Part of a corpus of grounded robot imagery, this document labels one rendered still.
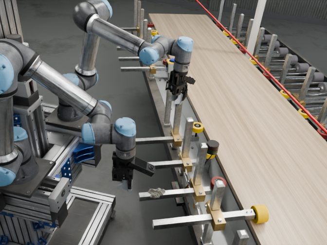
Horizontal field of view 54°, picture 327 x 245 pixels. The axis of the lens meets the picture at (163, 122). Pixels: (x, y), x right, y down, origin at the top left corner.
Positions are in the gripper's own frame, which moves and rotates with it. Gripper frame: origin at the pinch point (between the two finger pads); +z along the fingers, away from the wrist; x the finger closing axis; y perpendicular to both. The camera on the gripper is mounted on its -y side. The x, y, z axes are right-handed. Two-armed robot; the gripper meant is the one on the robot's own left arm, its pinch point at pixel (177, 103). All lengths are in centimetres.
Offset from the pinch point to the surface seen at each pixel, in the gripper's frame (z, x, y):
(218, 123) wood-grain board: 32, -1, -46
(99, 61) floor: 129, -285, -143
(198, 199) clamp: 37.5, 31.7, 9.2
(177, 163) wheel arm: 39.3, 4.9, -2.7
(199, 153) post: 13.7, 24.2, 6.2
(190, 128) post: 16.8, 4.5, -8.6
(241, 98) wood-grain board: 31, -11, -85
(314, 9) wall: 80, -199, -648
